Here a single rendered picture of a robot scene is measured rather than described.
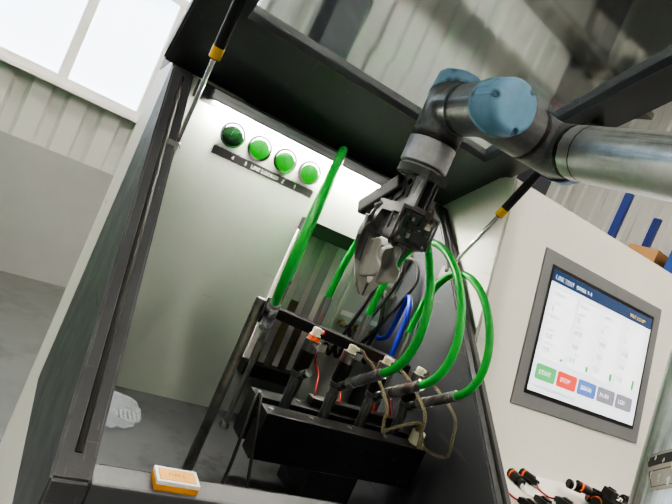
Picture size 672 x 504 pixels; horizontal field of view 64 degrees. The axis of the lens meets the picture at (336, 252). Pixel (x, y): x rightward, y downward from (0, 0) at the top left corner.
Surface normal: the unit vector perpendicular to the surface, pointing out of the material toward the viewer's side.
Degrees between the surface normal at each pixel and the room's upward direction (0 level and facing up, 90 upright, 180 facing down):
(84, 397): 43
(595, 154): 110
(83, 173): 90
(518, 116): 90
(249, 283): 90
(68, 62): 90
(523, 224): 76
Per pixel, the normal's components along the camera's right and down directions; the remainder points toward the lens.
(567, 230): 0.49, -0.02
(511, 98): 0.36, 0.18
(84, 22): 0.54, 0.26
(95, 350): 0.58, -0.53
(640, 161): -0.94, -0.03
